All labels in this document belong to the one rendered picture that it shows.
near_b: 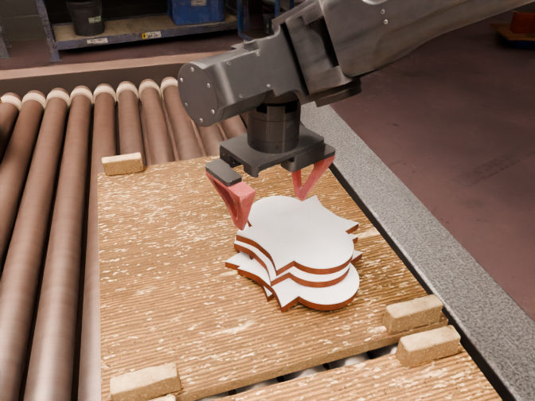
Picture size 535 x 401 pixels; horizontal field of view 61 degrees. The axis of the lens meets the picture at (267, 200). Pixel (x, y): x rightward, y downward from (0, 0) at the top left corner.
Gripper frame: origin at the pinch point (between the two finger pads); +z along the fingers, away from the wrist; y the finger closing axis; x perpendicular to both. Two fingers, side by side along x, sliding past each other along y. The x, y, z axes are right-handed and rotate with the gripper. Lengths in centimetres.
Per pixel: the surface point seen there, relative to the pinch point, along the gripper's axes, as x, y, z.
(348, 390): 20.8, 8.0, 4.8
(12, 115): -66, 15, 9
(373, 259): 11.1, -7.1, 4.7
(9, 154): -47, 20, 7
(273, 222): 1.9, 1.2, 0.6
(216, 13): -350, -223, 77
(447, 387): 26.3, 0.9, 4.6
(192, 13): -357, -201, 76
